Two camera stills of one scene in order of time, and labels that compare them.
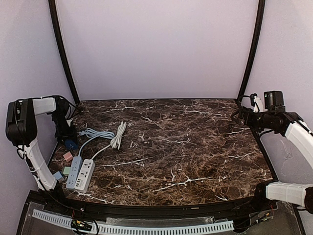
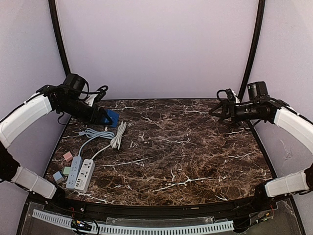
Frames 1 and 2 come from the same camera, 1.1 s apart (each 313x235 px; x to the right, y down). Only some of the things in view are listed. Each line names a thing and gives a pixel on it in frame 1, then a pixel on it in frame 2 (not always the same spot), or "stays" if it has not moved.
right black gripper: [244, 114] -> [228, 110]
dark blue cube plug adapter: [71, 144] -> [114, 117]
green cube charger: [66, 170] stays
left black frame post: [52, 6] stays
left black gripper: [67, 133] -> [95, 116]
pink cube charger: [68, 156] stays
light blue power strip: [75, 168] stays
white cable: [115, 142] stays
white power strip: [85, 176] stays
